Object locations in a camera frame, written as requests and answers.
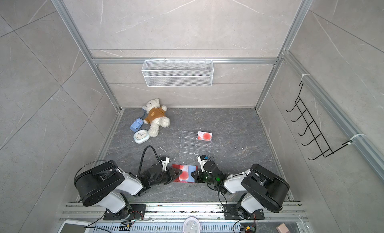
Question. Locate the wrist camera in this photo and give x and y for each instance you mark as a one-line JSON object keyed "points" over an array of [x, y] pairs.
{"points": [[164, 161], [202, 159]]}

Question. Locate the white round clock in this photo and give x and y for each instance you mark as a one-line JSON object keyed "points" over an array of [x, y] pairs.
{"points": [[191, 225]]}

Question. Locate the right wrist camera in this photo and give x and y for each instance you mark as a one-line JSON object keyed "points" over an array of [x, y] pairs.
{"points": [[202, 159]]}

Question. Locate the light blue alarm clock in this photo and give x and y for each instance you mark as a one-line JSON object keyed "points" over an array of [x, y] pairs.
{"points": [[141, 136]]}

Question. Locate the red leather card holder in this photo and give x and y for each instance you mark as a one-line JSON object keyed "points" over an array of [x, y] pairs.
{"points": [[177, 167]]}

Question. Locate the white wire mesh basket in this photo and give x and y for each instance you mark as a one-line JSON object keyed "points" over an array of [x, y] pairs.
{"points": [[178, 73]]}

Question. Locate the white tablet device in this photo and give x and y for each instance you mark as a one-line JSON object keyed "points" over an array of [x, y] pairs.
{"points": [[74, 226]]}

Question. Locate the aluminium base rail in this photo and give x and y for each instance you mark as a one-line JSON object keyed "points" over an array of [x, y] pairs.
{"points": [[212, 217]]}

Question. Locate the black wire hook rack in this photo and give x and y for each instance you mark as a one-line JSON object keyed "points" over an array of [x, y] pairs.
{"points": [[313, 129]]}

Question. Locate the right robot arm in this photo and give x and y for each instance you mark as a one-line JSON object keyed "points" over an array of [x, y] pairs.
{"points": [[262, 189]]}

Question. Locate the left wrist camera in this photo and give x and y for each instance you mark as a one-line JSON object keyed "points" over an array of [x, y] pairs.
{"points": [[164, 161]]}

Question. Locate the pink white credit card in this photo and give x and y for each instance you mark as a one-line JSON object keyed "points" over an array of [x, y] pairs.
{"points": [[205, 136], [186, 176]]}

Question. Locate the clear acrylic card stand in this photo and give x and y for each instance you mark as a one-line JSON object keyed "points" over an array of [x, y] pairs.
{"points": [[190, 144]]}

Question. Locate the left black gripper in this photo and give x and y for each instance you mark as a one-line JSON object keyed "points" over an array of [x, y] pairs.
{"points": [[173, 171]]}

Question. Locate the blue small bottle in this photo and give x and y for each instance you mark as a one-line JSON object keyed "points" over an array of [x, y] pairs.
{"points": [[136, 125]]}

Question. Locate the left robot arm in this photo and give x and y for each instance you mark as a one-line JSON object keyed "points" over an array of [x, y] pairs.
{"points": [[107, 185]]}

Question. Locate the white teddy bear orange shirt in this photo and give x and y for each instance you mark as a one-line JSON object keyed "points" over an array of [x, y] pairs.
{"points": [[156, 117]]}

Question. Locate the pink block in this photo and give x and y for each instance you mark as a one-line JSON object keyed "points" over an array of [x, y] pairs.
{"points": [[282, 228]]}

